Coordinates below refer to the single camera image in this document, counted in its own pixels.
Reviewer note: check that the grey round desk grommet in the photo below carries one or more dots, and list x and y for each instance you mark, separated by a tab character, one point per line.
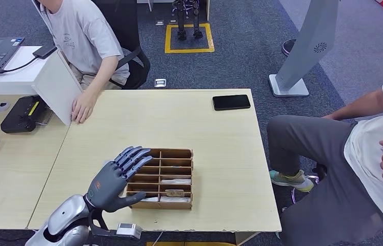
1	107

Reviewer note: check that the white table frame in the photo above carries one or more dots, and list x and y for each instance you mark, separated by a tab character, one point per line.
208	10

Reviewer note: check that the white divider panel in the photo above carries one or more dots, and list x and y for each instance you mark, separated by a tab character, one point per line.
57	88

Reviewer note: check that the grey standing kiosk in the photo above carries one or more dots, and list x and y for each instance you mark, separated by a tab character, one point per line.
313	37

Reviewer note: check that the person's left forearm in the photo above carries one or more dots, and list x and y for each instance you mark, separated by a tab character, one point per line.
101	76

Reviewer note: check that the black robot leg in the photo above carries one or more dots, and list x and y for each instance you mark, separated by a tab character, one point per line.
197	20
181	20

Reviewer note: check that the black power adapter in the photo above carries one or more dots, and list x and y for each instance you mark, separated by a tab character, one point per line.
44	51

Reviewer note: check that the wooden slotted card organizer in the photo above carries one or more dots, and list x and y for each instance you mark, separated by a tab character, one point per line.
171	206

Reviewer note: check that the person's right forearm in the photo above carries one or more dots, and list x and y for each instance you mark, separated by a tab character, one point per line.
357	107

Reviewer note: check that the black round base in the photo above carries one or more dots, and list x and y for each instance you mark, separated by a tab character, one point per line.
288	47

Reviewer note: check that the tan card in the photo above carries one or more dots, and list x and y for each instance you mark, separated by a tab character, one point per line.
174	193

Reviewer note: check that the small silver floor plate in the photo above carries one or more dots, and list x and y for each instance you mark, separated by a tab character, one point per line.
159	22
173	21

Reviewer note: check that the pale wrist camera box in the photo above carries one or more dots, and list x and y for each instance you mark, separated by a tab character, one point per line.
128	231

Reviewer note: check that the black office chair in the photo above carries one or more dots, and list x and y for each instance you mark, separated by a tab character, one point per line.
126	20

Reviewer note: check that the black chair base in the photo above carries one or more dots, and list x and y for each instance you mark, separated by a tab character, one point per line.
321	171

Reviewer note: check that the black device with yellow label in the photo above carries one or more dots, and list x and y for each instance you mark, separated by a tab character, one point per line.
18	117

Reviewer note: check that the silver floor socket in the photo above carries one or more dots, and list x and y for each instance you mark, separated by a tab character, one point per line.
160	82

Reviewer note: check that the white side desk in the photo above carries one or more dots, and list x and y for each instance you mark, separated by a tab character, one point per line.
18	73

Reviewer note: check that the black smartphone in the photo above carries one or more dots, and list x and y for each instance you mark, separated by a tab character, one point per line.
231	102

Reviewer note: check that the person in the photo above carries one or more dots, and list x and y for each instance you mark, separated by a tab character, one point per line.
79	34
357	152

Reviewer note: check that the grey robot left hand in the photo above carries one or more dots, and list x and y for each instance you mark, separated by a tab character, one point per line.
108	186

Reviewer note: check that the teal and yellow shoe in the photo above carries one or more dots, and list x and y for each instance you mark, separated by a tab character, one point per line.
289	180

